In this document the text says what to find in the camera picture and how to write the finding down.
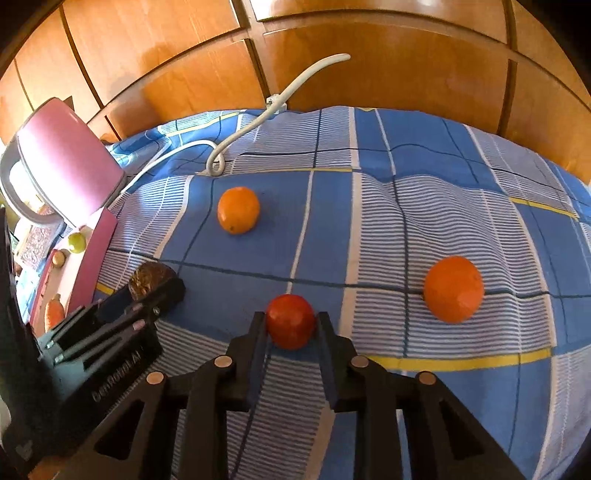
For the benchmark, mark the green lime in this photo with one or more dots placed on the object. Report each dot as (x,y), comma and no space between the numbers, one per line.
(77,242)

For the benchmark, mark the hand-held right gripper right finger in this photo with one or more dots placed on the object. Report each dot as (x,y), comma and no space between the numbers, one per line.
(327,355)

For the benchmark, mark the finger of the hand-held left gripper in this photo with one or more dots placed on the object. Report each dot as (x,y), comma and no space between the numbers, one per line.
(161,295)
(87,318)

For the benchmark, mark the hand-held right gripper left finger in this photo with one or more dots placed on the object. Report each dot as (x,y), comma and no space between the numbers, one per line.
(256,355)

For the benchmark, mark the orange carrot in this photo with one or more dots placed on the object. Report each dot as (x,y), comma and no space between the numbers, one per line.
(54,314)

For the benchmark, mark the pale yellow apple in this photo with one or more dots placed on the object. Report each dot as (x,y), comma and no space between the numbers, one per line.
(58,259)

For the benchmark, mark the dark brown passion fruit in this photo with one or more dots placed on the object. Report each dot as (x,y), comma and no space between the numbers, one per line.
(147,279)

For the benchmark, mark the pink storage box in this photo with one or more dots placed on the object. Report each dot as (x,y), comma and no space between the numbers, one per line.
(69,157)

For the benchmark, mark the large orange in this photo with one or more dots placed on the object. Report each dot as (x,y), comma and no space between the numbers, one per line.
(454,289)

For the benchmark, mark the blue checked blanket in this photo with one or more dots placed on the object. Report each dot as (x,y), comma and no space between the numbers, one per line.
(415,207)

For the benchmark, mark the red tomato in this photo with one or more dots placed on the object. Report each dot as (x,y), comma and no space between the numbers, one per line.
(291,321)

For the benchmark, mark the small orange tangerine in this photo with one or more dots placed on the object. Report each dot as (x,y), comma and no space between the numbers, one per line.
(238,210)

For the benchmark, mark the brown patterned cloth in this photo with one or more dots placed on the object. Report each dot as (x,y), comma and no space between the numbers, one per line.
(39,240)

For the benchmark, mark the wooden wardrobe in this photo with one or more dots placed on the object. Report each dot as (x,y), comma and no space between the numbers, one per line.
(323,55)

